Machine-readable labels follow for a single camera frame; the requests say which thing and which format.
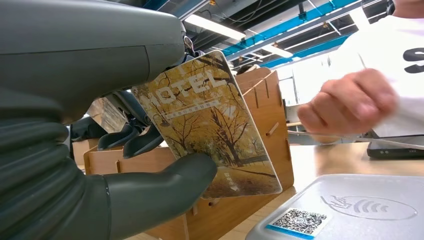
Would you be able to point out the grey laptop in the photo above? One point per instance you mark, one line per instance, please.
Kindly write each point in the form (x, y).
(394, 152)

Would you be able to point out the grey card reader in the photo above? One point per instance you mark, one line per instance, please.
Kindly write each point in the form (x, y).
(381, 228)

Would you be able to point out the ceiling light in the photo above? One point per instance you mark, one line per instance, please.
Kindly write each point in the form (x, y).
(215, 27)
(276, 51)

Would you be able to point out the person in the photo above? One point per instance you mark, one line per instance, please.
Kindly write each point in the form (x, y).
(381, 49)

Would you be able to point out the wooden card organizer box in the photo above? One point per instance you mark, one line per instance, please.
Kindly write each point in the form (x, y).
(265, 109)

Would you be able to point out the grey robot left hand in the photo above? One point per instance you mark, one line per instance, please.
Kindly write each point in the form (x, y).
(82, 49)

